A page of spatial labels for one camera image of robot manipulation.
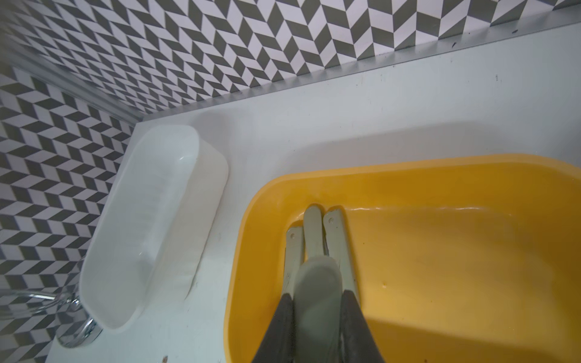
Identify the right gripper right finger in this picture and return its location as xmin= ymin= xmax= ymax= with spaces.
xmin=339 ymin=290 xmax=384 ymax=363

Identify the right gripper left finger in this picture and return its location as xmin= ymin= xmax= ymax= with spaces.
xmin=251 ymin=293 xmax=294 ymax=363

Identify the olive fruit knife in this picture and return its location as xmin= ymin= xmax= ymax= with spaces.
xmin=282 ymin=226 xmax=304 ymax=297
xmin=304 ymin=205 xmax=325 ymax=260
xmin=293 ymin=256 xmax=342 ymax=362

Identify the olive fruit knife angled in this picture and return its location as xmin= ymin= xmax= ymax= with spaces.
xmin=323 ymin=208 xmax=360 ymax=303

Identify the yellow storage box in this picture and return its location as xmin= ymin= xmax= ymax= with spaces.
xmin=224 ymin=154 xmax=580 ymax=362

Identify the white storage box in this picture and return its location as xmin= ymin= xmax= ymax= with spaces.
xmin=80 ymin=125 xmax=228 ymax=334

